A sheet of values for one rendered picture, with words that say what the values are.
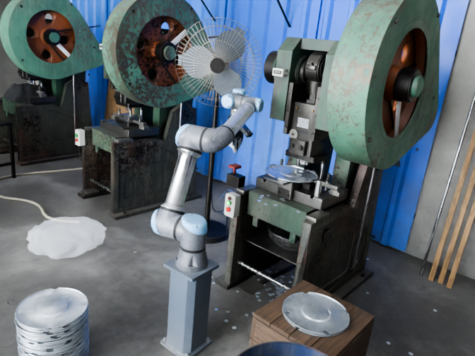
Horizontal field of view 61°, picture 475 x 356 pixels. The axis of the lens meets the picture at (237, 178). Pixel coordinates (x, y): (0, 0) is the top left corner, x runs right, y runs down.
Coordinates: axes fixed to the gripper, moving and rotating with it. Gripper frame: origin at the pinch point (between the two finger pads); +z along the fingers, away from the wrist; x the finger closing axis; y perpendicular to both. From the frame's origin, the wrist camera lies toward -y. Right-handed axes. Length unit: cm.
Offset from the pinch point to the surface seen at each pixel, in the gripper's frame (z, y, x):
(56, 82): 0, 300, -38
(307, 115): -26.4, -35.2, -14.6
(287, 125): -19.4, -25.4, -11.1
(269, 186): 16.9, -21.1, -7.9
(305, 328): 48, -85, 46
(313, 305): 48, -80, 31
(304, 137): -14.4, -35.1, -14.5
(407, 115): -32, -76, -48
